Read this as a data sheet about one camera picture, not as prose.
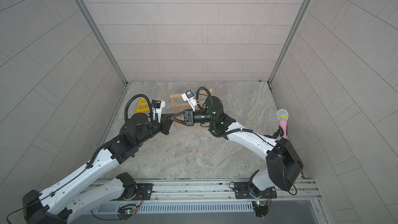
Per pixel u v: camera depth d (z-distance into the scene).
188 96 0.63
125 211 0.65
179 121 0.63
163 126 0.62
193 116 0.59
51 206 0.37
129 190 0.62
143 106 1.02
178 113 0.63
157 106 0.59
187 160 0.81
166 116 0.63
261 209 0.68
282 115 0.67
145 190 0.71
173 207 0.68
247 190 0.64
